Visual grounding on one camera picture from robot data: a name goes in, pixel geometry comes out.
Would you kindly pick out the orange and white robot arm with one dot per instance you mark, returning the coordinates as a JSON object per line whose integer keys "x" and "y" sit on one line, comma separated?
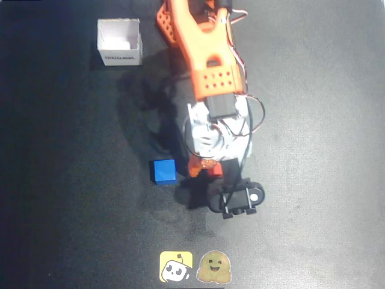
{"x": 198, "y": 45}

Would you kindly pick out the blue cube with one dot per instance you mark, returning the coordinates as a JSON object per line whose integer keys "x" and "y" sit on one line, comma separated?
{"x": 164, "y": 171}

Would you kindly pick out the yellow robot face sticker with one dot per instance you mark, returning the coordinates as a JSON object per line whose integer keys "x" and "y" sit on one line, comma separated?
{"x": 176, "y": 266}

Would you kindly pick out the hugging face emoji sticker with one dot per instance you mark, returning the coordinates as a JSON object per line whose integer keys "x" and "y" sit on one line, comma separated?
{"x": 214, "y": 267}

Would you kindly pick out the white cardboard box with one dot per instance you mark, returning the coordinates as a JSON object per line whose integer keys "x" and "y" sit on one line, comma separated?
{"x": 118, "y": 42}

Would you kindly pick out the black gripper-mounted camera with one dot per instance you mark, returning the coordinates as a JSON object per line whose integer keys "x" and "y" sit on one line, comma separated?
{"x": 237, "y": 198}

